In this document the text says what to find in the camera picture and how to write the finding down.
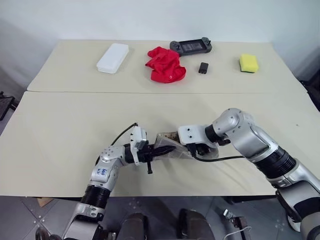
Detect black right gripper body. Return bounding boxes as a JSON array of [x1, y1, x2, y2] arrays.
[[186, 141, 212, 159]]

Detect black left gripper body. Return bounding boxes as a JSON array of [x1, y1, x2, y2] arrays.
[[138, 143, 156, 164]]

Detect clear plastic bag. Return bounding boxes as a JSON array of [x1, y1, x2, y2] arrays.
[[154, 130, 220, 160]]

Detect dark rounded shape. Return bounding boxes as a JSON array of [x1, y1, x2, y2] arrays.
[[121, 211, 149, 240], [176, 208, 216, 240]]

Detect small black charger block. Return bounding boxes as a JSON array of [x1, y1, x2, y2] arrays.
[[198, 62, 210, 75]]

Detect red cloth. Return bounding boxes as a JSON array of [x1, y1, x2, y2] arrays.
[[144, 45, 188, 84]]

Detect yellow sponge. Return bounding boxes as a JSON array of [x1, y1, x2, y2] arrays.
[[238, 53, 260, 74]]

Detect white plastic box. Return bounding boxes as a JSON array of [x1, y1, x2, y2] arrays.
[[96, 43, 130, 75]]

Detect grey handheld game console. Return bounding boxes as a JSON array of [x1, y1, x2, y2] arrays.
[[169, 36, 214, 55]]

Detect dark object beside table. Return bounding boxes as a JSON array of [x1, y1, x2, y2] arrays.
[[298, 46, 320, 112]]

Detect black metal stand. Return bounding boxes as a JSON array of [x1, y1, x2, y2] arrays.
[[0, 91, 18, 122]]

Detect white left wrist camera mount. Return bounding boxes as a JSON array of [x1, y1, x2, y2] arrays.
[[129, 125, 150, 166]]

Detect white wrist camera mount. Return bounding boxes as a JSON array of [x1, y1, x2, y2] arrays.
[[129, 125, 150, 166], [177, 124, 209, 146]]

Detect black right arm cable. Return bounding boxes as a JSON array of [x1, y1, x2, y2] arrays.
[[191, 149, 245, 163]]

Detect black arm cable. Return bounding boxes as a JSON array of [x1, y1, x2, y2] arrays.
[[110, 122, 139, 146], [191, 149, 245, 163]]

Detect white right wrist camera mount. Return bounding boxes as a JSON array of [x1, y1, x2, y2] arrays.
[[177, 124, 209, 146]]

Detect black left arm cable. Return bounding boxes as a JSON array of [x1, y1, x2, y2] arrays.
[[110, 122, 139, 146]]

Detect white cable on floor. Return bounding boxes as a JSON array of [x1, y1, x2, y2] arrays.
[[224, 225, 253, 240]]

